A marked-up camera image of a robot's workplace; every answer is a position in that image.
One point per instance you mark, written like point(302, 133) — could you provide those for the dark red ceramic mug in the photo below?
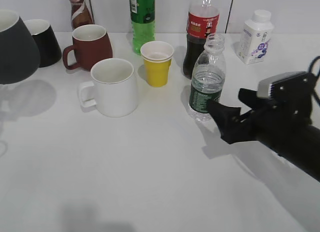
point(90, 44)

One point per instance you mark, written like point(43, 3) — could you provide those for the yellow paper cup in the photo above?
point(157, 58)

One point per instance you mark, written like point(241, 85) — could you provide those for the clear water bottle green label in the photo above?
point(208, 77)

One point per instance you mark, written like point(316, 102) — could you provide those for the white ceramic mug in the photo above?
point(113, 88)

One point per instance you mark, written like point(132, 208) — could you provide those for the black ceramic mug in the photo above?
point(46, 41)

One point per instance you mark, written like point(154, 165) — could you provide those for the dark grey ceramic mug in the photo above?
point(19, 54)

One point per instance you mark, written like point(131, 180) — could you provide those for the green soda bottle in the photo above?
point(142, 15)

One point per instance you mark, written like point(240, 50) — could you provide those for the cola bottle red label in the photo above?
point(202, 20)

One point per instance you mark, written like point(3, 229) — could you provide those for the white yogurt drink carton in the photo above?
point(255, 37)

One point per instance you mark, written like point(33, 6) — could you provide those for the brown coffee drink bottle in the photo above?
point(80, 14)

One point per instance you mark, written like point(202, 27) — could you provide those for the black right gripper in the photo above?
point(282, 123)

